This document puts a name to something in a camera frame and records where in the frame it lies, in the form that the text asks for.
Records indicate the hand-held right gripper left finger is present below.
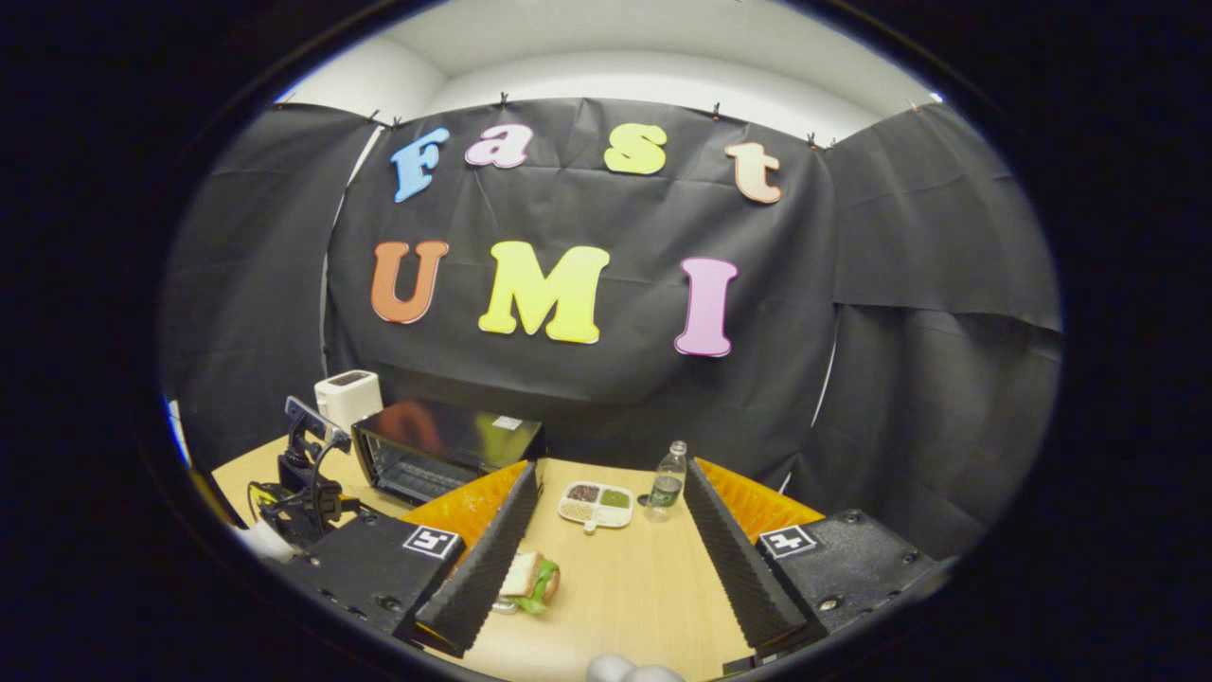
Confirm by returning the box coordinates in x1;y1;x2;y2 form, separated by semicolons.
281;461;541;660

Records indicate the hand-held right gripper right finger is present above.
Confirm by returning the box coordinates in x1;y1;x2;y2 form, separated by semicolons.
684;458;948;664

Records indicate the lettuce sandwich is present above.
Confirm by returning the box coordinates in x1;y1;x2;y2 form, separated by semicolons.
499;552;561;615

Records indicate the black electric oven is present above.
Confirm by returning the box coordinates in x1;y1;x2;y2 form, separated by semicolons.
351;398;547;509

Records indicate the clear water bottle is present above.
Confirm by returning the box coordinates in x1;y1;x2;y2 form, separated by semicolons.
644;440;688;524

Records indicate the white toaster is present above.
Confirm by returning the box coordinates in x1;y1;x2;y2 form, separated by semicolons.
313;369;384;439

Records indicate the white compartment dish with grains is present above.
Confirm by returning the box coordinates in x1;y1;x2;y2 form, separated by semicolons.
557;480;635;534

